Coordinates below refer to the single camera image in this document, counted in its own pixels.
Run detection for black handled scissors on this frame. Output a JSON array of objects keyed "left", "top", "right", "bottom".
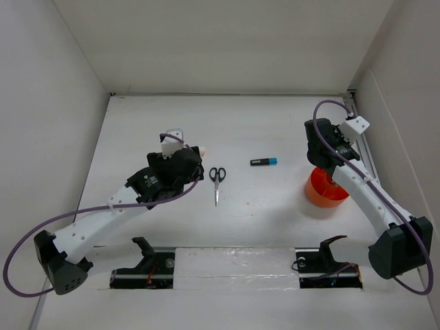
[{"left": 209, "top": 167, "right": 226, "bottom": 206}]

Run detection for blue black highlighter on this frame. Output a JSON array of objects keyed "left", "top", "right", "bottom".
[{"left": 250, "top": 157, "right": 278, "bottom": 166}]

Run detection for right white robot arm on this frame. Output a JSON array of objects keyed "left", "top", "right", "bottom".
[{"left": 305, "top": 116, "right": 433, "bottom": 279}]

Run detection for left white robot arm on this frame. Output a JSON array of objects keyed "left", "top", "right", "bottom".
[{"left": 34, "top": 146, "right": 204, "bottom": 295}]

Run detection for orange round organizer container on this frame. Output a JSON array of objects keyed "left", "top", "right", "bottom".
[{"left": 305, "top": 167, "right": 349, "bottom": 208}]

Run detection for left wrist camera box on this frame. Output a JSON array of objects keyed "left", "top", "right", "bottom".
[{"left": 159, "top": 128, "right": 184, "bottom": 160}]

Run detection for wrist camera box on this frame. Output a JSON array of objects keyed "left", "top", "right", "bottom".
[
  {"left": 159, "top": 128, "right": 184, "bottom": 160},
  {"left": 338, "top": 115, "right": 370, "bottom": 144}
]

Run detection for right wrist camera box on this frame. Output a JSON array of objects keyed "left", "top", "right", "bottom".
[{"left": 338, "top": 115, "right": 370, "bottom": 144}]

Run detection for black front mounting rail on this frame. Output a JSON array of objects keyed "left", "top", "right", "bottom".
[{"left": 109, "top": 247, "right": 363, "bottom": 291}]

